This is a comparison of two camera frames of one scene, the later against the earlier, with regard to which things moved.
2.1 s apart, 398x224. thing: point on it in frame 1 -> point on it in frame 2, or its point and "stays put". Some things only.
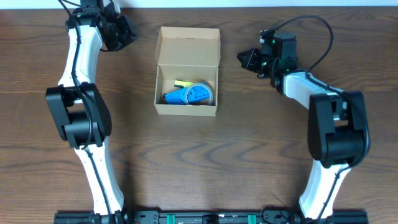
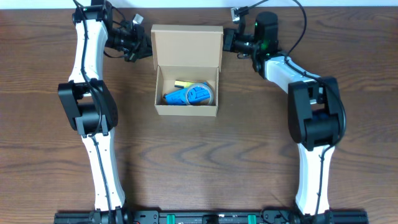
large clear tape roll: (199, 94) stays put
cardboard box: (189, 54) stays put
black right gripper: (247, 63) -> (228, 35)
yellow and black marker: (181, 83) stays put
